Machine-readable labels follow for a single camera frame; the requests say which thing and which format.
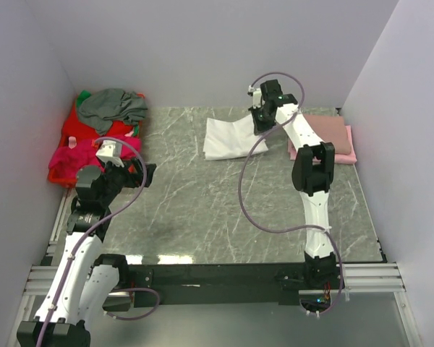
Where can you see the aluminium rail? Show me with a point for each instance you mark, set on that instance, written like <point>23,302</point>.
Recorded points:
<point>372,278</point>

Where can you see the magenta t-shirt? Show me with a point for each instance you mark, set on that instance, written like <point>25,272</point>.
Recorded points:
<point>66,161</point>

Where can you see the red plastic bin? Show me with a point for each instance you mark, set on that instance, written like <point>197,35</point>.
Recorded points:
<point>132,138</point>

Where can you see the folded pink t-shirt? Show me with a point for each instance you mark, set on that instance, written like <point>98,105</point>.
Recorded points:
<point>349,159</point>

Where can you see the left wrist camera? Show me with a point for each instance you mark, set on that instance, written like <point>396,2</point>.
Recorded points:
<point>110,152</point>

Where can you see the red t-shirt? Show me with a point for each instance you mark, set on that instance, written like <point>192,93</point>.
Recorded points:
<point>73,127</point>

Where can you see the grey t-shirt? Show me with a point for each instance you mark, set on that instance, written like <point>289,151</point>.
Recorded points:
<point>101,109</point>

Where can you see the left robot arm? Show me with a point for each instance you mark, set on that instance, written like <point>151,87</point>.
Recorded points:
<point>85,276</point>

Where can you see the green t-shirt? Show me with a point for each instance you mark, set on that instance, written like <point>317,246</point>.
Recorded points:
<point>84,95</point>

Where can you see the white t-shirt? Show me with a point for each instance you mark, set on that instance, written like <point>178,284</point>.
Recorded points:
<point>226,140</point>

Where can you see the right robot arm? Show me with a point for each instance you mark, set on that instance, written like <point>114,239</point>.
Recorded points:
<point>312,173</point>

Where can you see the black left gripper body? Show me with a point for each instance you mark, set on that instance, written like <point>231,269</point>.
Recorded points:
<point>138,173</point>

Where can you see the folded tan t-shirt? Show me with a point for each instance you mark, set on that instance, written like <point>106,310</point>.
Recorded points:
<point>325,133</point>

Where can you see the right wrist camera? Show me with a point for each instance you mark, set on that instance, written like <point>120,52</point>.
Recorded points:
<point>256,96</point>

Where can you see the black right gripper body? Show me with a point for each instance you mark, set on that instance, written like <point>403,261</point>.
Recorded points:
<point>260,121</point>

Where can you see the black base beam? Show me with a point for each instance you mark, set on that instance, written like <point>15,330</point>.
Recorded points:
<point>182,284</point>

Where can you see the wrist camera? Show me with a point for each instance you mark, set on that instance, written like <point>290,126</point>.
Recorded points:
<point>256,96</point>
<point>110,152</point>

